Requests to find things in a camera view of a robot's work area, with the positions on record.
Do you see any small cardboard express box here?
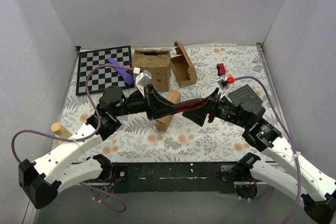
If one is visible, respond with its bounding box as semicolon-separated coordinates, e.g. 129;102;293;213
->
154;89;182;132

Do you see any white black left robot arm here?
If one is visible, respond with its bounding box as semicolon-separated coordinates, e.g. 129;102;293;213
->
18;84;178;209

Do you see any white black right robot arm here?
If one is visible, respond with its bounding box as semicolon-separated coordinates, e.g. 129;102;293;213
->
183;91;335;223

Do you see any open small cardboard box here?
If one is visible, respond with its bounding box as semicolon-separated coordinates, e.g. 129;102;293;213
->
171;41;197;88

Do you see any large brown cardboard box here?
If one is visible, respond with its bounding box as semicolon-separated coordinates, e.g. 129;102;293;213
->
132;48;171;92

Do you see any grey studded building plate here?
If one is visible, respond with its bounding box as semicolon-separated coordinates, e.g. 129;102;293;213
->
227;84;263;106

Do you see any purple cylindrical tool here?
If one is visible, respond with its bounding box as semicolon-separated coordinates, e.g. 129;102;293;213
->
108;57;134;86

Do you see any black and white chessboard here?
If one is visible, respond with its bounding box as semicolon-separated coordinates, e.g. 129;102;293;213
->
76;46;134;96

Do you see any floral patterned table mat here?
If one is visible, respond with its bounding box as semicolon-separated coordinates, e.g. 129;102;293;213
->
78;45;279;162

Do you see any wooden cork cylinder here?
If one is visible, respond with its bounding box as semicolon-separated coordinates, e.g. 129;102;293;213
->
50;122;72;139

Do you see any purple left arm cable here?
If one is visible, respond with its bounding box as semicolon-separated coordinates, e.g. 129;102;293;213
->
10;67;137;213

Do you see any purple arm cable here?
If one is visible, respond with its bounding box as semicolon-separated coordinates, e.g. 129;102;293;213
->
233;76;302;224
10;67;137;213

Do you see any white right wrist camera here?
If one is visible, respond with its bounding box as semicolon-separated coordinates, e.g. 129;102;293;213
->
216;75;235;100

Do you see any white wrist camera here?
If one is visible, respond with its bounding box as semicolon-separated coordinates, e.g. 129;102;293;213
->
216;75;235;100
133;67;152;97

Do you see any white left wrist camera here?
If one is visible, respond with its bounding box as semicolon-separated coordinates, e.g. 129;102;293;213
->
133;67;152;97

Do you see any aluminium frame rail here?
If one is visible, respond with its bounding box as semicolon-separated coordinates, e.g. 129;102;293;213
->
34;162;316;186

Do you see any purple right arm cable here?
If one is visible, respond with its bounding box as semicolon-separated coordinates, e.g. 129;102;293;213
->
233;76;302;224

